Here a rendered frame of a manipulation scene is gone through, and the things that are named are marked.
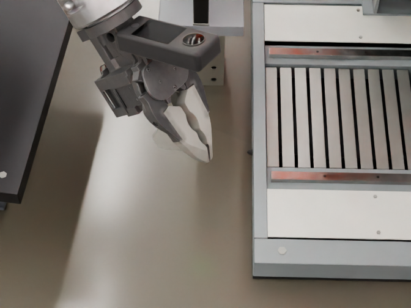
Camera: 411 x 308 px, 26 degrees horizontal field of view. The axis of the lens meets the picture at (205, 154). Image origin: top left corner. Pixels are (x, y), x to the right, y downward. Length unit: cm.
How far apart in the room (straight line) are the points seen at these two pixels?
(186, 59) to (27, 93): 97
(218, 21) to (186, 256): 54
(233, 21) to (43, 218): 65
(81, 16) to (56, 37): 98
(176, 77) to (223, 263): 100
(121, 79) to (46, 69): 90
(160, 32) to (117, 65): 9
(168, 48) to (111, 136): 121
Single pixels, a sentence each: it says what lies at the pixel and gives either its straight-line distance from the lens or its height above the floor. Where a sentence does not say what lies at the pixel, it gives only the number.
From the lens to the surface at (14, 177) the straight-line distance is 179.
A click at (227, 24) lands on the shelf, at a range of 178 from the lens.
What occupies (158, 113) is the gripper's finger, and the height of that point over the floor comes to 96.
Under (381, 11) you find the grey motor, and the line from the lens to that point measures 233.
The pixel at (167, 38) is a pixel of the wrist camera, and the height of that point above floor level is 104.
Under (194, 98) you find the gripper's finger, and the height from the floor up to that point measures 94.
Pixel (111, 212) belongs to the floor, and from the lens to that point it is 206.
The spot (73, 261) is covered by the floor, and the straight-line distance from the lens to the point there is 201.
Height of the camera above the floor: 179
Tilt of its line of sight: 57 degrees down
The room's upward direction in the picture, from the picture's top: straight up
